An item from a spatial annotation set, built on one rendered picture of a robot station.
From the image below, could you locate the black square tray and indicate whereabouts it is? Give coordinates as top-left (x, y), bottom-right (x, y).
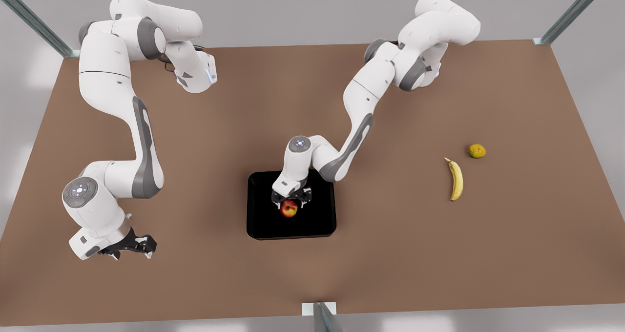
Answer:
top-left (246, 169), bottom-right (337, 240)

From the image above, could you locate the yellow banana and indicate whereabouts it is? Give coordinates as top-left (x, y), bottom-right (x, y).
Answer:
top-left (443, 157), bottom-right (464, 202)

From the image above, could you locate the silver frame post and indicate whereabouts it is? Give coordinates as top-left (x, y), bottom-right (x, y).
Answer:
top-left (301, 301), bottom-right (338, 332)
top-left (0, 0), bottom-right (80, 59)
top-left (533, 0), bottom-right (614, 46)

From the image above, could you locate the black cable loop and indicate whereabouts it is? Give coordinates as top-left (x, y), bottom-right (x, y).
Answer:
top-left (163, 44), bottom-right (207, 75)

